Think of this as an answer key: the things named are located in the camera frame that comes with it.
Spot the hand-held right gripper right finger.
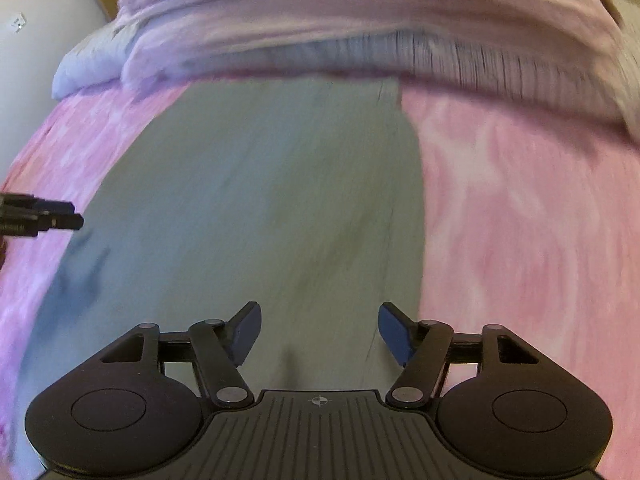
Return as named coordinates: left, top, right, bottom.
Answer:
left=377, top=302, right=542, bottom=409

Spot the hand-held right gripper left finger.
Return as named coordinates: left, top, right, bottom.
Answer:
left=100, top=301, right=264, bottom=409

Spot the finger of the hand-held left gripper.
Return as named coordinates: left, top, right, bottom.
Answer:
left=0, top=192, right=76, bottom=214
left=0, top=212, right=85, bottom=239

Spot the grey cotton garment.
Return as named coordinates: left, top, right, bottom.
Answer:
left=10, top=76, right=427, bottom=411

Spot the pink floral bedsheet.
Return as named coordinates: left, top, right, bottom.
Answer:
left=0, top=80, right=640, bottom=480

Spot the grey striped quilt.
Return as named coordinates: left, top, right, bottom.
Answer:
left=52, top=24, right=628, bottom=132

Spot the pale pink blanket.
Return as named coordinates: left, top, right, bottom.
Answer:
left=119, top=0, right=640, bottom=142

